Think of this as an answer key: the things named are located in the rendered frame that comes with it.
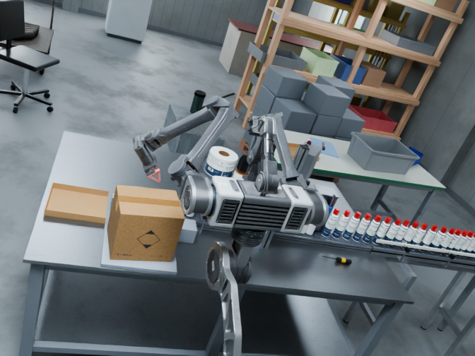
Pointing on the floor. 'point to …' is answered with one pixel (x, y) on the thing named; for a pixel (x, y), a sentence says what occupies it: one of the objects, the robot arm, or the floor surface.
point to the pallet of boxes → (307, 106)
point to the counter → (232, 63)
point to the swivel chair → (9, 25)
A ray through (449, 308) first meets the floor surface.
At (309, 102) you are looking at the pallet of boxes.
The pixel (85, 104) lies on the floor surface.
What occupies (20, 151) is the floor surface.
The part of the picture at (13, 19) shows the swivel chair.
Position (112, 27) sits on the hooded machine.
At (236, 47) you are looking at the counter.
